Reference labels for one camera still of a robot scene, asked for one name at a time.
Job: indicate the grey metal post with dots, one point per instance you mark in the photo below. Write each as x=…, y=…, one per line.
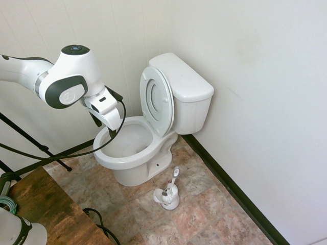
x=5, y=183

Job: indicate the short black baseboard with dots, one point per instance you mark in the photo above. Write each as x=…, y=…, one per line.
x=76, y=148

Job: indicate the white toilet seat with lid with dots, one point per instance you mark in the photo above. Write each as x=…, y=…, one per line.
x=155, y=97

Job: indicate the white toilet tank lid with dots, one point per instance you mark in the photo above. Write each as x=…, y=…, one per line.
x=184, y=76

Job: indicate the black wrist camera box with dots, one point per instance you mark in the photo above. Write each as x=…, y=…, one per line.
x=115, y=94

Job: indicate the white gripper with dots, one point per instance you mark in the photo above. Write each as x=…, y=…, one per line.
x=107, y=107

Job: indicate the white toilet bowl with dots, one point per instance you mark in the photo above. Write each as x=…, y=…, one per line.
x=132, y=158

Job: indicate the long black baseboard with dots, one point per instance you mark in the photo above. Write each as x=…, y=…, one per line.
x=230, y=178

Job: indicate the dark wooden table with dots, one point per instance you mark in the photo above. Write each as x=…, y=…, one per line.
x=56, y=209

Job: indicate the white toilet brush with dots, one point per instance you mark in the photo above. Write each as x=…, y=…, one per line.
x=170, y=186

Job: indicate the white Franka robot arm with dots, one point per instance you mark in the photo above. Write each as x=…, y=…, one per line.
x=74, y=69

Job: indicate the black camera tripod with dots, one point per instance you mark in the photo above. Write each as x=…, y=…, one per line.
x=38, y=146

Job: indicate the white toilet tank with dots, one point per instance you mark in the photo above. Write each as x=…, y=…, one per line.
x=191, y=114

